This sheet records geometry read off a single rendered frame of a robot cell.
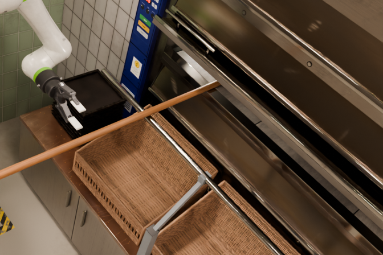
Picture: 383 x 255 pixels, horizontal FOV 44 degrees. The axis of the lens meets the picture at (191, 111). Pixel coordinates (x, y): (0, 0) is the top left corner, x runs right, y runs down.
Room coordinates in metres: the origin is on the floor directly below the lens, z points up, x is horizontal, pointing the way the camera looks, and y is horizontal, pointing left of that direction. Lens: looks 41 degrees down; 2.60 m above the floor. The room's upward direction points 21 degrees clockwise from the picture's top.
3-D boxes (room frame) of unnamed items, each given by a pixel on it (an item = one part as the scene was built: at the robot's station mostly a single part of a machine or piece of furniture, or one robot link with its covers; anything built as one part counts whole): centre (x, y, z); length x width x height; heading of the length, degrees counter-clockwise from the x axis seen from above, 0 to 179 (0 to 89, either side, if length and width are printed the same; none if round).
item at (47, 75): (1.45, 0.62, 1.19); 0.12 x 0.06 x 0.09; 147
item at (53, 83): (1.41, 0.56, 1.19); 0.09 x 0.07 x 0.08; 57
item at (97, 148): (1.58, 0.12, 0.72); 0.56 x 0.49 x 0.28; 58
